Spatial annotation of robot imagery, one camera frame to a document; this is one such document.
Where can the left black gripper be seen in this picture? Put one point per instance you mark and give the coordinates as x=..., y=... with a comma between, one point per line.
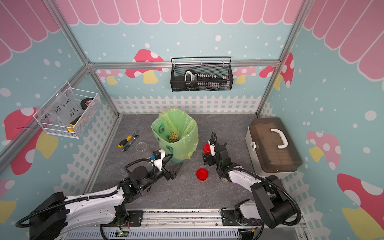
x=168, y=175

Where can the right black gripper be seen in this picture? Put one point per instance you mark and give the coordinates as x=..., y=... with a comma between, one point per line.
x=209, y=158

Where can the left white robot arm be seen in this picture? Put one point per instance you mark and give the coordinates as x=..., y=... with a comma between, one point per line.
x=59, y=214

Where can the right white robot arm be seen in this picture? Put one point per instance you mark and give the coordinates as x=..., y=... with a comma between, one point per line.
x=271, y=205

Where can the peanut pile in bin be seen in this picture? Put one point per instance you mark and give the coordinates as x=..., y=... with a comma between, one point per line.
x=173, y=137

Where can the green bag trash bin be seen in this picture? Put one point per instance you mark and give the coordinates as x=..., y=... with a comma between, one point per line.
x=176, y=120

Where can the brown lid storage box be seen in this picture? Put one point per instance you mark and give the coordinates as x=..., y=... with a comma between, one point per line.
x=271, y=149

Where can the socket set in basket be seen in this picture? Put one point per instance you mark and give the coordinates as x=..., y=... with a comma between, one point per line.
x=192, y=79

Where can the black tape roll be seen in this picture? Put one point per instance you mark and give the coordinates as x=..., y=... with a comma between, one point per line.
x=85, y=103

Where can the yellow black tool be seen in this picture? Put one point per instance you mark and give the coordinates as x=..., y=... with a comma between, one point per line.
x=72, y=124

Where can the clear plastic bag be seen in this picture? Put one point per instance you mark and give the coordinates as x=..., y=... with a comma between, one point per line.
x=62, y=110

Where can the yellow handle screwdriver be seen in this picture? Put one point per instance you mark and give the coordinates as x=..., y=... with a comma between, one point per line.
x=126, y=140

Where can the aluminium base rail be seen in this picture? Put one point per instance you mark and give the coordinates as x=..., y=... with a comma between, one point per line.
x=190, y=224

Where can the black mesh wall basket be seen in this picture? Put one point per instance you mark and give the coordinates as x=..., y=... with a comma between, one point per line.
x=219, y=66

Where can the white wire wall basket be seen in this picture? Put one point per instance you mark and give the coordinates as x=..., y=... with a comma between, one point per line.
x=83, y=122

